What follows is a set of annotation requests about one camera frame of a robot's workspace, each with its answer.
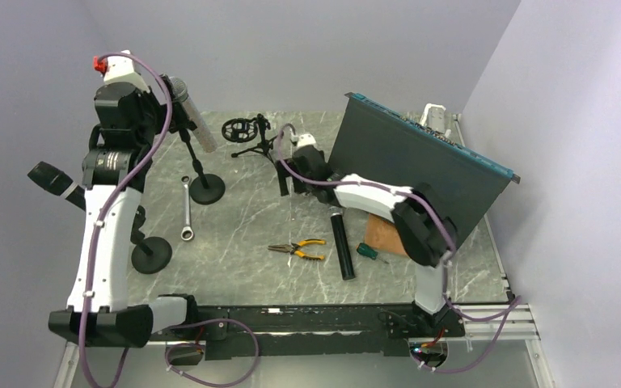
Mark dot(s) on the yellow black pliers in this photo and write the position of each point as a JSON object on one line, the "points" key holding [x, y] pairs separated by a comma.
{"points": [[295, 248]]}

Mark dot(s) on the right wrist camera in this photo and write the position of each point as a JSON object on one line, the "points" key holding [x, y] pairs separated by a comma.
{"points": [[303, 140]]}

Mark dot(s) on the black microphone silver grille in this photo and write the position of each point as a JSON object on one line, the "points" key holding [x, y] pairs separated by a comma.
{"points": [[342, 245]]}

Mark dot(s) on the black foam-head microphone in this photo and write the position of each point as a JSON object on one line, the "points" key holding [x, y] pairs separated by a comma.
{"points": [[58, 183]]}

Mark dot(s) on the silver ratchet wrench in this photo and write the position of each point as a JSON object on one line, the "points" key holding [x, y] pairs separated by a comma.
{"points": [[187, 233]]}

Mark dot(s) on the dark teal-edged board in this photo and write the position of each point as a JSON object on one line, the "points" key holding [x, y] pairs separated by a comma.
{"points": [[380, 144]]}

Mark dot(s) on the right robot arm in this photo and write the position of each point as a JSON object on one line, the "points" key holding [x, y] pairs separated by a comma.
{"points": [[428, 236]]}

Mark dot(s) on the black tripod shock mount stand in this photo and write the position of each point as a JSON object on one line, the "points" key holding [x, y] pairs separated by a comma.
{"points": [[244, 130]]}

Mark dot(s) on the black round-base clip stand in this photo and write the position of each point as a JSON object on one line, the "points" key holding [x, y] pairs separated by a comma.
{"points": [[205, 189]]}

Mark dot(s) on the black round-base shock mount stand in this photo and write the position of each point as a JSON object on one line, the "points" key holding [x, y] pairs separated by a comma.
{"points": [[150, 254]]}

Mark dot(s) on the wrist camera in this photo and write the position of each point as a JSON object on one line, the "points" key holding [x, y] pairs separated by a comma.
{"points": [[303, 140], [120, 69]]}

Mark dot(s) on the green handle screwdriver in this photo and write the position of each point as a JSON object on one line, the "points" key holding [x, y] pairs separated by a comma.
{"points": [[368, 252]]}

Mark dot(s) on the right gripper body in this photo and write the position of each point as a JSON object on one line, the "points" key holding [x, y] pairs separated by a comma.
{"points": [[302, 186]]}

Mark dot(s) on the white bracket behind board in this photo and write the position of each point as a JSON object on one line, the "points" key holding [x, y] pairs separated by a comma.
{"points": [[434, 117]]}

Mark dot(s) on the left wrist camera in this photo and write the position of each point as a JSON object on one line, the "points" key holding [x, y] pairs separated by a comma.
{"points": [[120, 69]]}

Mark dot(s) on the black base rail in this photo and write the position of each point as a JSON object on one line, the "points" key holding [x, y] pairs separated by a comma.
{"points": [[308, 330]]}

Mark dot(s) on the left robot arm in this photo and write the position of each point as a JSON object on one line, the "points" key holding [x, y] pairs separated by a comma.
{"points": [[121, 145]]}

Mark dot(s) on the brown wooden block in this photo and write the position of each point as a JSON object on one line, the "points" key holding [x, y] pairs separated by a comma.
{"points": [[381, 235]]}

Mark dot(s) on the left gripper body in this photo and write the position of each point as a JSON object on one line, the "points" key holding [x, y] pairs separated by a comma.
{"points": [[156, 117]]}

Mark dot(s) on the glitter microphone silver grille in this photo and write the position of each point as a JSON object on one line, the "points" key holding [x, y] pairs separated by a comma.
{"points": [[186, 115]]}

